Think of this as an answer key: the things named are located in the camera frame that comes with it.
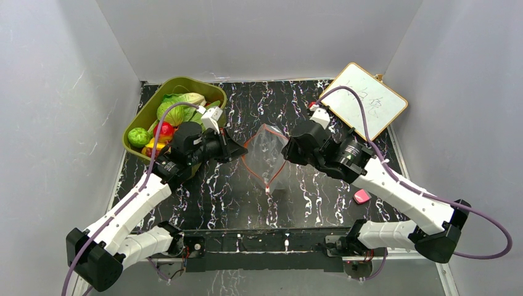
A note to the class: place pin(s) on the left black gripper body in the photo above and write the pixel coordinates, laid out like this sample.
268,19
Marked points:
211,148

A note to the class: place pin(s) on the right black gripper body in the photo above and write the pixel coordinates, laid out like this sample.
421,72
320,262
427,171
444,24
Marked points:
302,148

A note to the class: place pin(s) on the clear zip top bag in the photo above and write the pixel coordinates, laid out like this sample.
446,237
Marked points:
264,160

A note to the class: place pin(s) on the red apple toy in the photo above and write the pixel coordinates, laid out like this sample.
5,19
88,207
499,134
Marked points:
166,133

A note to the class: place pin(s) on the small green cabbage toy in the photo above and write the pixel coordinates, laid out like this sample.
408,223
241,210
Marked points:
138,137

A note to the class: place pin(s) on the green lettuce leaf toy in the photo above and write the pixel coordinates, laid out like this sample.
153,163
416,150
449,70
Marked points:
197,116

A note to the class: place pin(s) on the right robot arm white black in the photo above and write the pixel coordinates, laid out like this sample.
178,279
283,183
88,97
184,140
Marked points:
433,228

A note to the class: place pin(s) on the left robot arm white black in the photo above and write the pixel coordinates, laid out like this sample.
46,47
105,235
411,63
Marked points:
126,220

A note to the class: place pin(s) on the yellow banana toy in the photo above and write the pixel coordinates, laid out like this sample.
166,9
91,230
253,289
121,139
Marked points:
159,145

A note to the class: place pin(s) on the round green cabbage toy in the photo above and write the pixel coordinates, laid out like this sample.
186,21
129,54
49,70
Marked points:
175,116

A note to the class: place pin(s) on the pink eraser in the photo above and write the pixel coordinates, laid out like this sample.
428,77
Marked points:
361,197

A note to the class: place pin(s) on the red grapes toy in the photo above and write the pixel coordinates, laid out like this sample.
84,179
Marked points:
148,151

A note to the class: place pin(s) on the pale napa cabbage toy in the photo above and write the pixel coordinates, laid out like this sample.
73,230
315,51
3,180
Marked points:
190,97

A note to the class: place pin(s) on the olive green plastic bin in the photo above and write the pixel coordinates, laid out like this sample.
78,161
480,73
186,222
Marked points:
152,98

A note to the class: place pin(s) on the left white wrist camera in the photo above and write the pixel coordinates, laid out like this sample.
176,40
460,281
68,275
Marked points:
210,117

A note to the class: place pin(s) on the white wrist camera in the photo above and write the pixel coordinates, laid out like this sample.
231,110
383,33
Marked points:
210,117
319,115

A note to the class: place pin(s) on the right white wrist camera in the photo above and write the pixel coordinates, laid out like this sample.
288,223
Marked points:
319,115

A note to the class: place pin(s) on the small whiteboard wooden frame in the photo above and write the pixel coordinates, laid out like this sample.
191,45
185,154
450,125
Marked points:
381,104

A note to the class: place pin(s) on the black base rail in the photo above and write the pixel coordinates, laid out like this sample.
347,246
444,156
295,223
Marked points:
301,248

